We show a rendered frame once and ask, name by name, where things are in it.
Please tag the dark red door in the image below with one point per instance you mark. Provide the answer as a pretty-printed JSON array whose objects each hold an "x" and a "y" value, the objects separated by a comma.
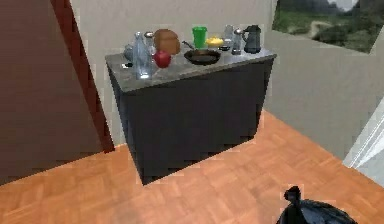
[{"x": 43, "y": 83}]

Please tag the red apple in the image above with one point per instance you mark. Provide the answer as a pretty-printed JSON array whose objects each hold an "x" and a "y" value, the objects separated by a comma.
[{"x": 162, "y": 59}]

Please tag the black frying pan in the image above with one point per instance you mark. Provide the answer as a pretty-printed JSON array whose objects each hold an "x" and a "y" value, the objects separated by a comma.
[{"x": 202, "y": 57}]

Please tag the black garbage bag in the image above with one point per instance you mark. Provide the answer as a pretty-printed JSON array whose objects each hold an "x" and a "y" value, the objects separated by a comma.
[{"x": 311, "y": 210}]

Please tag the yellow bowl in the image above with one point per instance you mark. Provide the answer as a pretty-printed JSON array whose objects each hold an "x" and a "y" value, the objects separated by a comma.
[{"x": 214, "y": 41}]

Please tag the grey round pot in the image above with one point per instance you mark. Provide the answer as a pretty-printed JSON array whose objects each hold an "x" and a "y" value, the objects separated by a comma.
[{"x": 128, "y": 52}]

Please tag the silver salt shaker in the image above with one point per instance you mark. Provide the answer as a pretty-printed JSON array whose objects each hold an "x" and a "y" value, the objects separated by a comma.
[{"x": 149, "y": 40}]

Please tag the white door frame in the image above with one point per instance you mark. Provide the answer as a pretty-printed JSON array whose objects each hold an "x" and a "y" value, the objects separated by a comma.
[{"x": 366, "y": 143}]

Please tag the silver pepper shaker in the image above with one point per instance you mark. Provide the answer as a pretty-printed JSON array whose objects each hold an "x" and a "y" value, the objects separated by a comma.
[{"x": 237, "y": 42}]

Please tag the brown bread loaf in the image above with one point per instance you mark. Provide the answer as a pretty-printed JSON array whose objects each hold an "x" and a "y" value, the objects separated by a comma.
[{"x": 166, "y": 41}]

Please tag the green cup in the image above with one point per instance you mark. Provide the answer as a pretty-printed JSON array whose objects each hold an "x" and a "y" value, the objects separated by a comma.
[{"x": 199, "y": 36}]

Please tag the black kettle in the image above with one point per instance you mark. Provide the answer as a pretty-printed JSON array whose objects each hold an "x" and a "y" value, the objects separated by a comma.
[{"x": 252, "y": 40}]

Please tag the clear glass bottle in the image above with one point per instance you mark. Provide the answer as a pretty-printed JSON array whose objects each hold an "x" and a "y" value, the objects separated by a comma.
[{"x": 142, "y": 60}]

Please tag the window with green view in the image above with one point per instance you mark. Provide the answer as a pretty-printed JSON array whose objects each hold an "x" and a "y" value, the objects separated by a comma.
[{"x": 330, "y": 21}]

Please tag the clear glass jar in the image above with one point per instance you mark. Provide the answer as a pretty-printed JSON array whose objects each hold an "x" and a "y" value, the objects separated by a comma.
[{"x": 228, "y": 33}]

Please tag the black cabinet with grey top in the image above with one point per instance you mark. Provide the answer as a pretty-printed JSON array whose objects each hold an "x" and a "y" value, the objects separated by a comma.
[{"x": 190, "y": 116}]

